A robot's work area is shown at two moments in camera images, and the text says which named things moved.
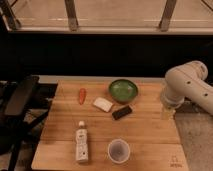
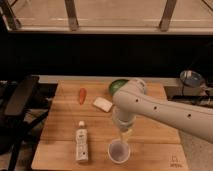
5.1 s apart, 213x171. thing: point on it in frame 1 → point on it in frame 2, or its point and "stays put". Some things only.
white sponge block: (103, 104) stays put
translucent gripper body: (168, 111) → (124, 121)
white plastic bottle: (81, 143) stays put
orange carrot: (82, 95) stays put
